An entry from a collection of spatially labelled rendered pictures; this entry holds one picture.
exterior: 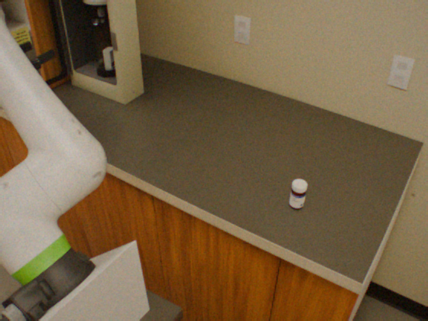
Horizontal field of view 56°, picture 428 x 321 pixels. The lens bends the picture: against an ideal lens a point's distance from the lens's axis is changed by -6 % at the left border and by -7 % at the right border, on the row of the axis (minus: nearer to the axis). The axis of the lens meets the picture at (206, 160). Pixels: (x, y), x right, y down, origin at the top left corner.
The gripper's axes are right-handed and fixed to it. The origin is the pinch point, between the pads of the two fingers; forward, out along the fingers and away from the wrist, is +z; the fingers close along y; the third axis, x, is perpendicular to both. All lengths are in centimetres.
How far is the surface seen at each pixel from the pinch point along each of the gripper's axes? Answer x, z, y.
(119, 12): -7.0, 26.0, -13.7
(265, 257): 39, -3, -91
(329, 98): 27, 67, -78
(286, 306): 57, -3, -100
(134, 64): 15.1, 30.0, -13.8
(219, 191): 28, 3, -71
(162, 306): 28, -37, -83
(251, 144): 29, 28, -67
